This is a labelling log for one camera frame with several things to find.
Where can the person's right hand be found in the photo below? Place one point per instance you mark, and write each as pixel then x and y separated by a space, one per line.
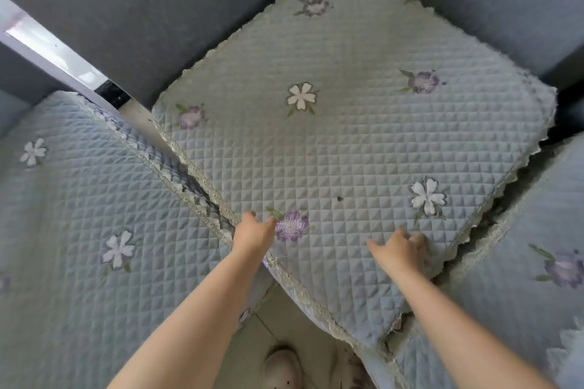
pixel 401 255

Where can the person's left hand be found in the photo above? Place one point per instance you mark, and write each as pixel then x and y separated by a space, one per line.
pixel 252 236

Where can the person's left thumb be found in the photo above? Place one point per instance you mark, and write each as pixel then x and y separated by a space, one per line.
pixel 268 223

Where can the person's right thumb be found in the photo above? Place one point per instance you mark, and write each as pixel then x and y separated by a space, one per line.
pixel 375 247

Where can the quilted floral sofa seat cover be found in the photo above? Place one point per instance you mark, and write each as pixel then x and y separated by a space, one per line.
pixel 91 229
pixel 346 142
pixel 515 274

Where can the person's left forearm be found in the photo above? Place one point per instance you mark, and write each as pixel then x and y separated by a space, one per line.
pixel 196 325

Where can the person's right forearm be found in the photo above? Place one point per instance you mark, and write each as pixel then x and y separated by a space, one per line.
pixel 465 334

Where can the pale pink sneaker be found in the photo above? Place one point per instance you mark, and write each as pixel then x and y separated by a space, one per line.
pixel 283 368

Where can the white glossy ledge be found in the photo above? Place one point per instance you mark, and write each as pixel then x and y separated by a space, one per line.
pixel 43 49

